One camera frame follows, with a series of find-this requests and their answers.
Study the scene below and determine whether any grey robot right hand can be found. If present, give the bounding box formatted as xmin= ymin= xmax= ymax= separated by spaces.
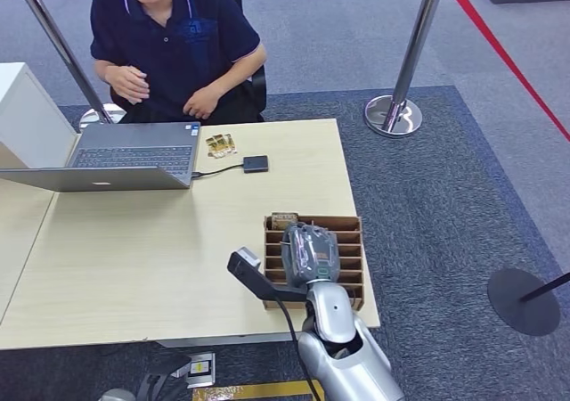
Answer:
xmin=281 ymin=223 xmax=342 ymax=288

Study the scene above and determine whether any wooden card organizer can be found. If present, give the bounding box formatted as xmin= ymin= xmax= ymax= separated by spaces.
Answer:
xmin=262 ymin=213 xmax=366 ymax=312

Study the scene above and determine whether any gold patterned card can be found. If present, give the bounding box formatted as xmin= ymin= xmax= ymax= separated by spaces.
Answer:
xmin=270 ymin=211 xmax=300 ymax=231

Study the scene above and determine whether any person's left hand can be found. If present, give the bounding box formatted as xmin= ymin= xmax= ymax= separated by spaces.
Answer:
xmin=182 ymin=84 xmax=222 ymax=121

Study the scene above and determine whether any person's hand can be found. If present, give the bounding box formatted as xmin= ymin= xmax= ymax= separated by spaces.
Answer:
xmin=104 ymin=64 xmax=151 ymax=106
xmin=182 ymin=84 xmax=222 ymax=121

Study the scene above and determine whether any person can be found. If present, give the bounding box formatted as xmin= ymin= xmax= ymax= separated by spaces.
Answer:
xmin=89 ymin=0 xmax=268 ymax=125

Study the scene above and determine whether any person's right hand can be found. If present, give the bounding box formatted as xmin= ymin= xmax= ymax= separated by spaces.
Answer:
xmin=104 ymin=64 xmax=151 ymax=106

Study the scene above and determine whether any black external drive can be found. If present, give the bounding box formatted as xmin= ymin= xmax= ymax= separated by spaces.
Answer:
xmin=243 ymin=154 xmax=269 ymax=175

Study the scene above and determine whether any yellow floor tape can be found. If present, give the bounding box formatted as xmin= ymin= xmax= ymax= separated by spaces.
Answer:
xmin=192 ymin=379 xmax=326 ymax=401

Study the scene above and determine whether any stack of gold cards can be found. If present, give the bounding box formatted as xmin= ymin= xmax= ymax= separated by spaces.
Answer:
xmin=205 ymin=132 xmax=238 ymax=160

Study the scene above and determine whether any dark blue carpet mat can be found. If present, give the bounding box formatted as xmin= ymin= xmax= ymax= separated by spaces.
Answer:
xmin=60 ymin=85 xmax=570 ymax=401

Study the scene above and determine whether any silver floor socket box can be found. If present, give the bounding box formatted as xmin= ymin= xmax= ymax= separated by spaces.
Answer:
xmin=183 ymin=351 xmax=216 ymax=389

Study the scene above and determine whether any grey laptop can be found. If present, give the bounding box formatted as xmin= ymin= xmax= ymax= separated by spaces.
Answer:
xmin=0 ymin=120 xmax=201 ymax=194

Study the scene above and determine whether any black stanchion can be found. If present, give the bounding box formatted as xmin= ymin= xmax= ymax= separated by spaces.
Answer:
xmin=486 ymin=266 xmax=570 ymax=338

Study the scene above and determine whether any red barrier belt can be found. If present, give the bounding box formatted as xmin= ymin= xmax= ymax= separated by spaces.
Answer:
xmin=443 ymin=0 xmax=570 ymax=143

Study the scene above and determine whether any white cabinet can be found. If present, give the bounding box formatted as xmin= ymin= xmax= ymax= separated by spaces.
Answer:
xmin=0 ymin=61 xmax=79 ymax=170

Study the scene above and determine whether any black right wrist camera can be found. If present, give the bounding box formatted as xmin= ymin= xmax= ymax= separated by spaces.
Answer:
xmin=226 ymin=246 xmax=309 ymax=304

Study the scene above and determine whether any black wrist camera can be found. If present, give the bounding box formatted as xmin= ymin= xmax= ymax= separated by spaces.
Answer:
xmin=226 ymin=246 xmax=309 ymax=304
xmin=134 ymin=350 xmax=193 ymax=401

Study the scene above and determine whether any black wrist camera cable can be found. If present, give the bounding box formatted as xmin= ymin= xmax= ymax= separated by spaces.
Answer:
xmin=273 ymin=296 xmax=323 ymax=401

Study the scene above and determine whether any white desk frame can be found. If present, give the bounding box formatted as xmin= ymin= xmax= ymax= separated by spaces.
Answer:
xmin=155 ymin=329 xmax=308 ymax=350

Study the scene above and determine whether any black drive cable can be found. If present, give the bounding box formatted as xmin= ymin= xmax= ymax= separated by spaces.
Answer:
xmin=191 ymin=162 xmax=245 ymax=180

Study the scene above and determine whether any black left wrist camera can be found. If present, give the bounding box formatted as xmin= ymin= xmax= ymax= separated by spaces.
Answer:
xmin=134 ymin=350 xmax=193 ymax=401

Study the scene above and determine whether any chrome stanchion post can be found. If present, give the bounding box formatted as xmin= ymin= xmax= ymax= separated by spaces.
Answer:
xmin=363 ymin=0 xmax=446 ymax=138
xmin=9 ymin=0 xmax=128 ymax=132

